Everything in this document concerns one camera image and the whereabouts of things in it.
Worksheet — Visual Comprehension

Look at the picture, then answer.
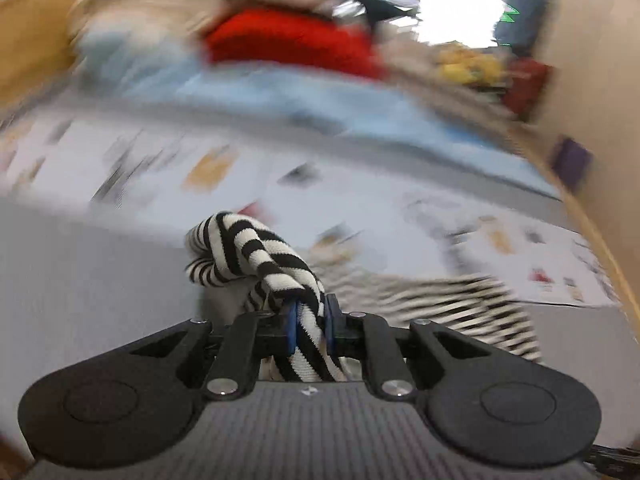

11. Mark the yellow soft toy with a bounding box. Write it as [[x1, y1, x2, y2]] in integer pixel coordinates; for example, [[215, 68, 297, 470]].
[[434, 44, 507, 87]]

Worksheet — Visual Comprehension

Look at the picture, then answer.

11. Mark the purple box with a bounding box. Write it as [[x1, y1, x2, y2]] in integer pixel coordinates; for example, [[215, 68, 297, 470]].
[[549, 136, 595, 192]]

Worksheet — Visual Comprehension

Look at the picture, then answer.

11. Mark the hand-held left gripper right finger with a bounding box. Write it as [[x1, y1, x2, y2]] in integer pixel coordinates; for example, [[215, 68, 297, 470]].
[[322, 293, 493, 402]]

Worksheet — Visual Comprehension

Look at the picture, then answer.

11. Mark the light blue blanket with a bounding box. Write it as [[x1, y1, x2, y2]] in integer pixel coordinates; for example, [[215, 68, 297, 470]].
[[74, 27, 531, 163]]

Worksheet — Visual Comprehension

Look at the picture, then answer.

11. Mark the wooden bed frame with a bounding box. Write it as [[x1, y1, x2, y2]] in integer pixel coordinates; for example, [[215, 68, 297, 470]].
[[507, 122, 640, 321]]

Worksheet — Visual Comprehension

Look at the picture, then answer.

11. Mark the grey mattress cover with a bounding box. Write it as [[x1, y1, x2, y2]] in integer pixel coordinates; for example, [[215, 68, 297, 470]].
[[0, 95, 640, 466]]

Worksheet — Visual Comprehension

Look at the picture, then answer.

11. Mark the light printed bed sheet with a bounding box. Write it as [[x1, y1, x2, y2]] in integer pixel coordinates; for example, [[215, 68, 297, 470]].
[[0, 112, 623, 308]]

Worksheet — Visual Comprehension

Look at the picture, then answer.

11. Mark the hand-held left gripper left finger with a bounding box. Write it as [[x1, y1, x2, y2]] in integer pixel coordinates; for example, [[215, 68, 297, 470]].
[[127, 300, 301, 402]]

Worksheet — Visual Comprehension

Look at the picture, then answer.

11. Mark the red cloth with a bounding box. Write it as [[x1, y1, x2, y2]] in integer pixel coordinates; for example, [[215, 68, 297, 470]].
[[204, 7, 387, 82]]

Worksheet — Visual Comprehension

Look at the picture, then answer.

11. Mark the black white striped shirt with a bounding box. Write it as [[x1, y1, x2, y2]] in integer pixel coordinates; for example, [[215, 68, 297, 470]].
[[184, 211, 545, 385]]

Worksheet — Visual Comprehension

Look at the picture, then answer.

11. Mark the dark red bag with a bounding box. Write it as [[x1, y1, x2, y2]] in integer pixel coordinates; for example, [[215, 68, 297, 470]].
[[502, 56, 552, 122]]

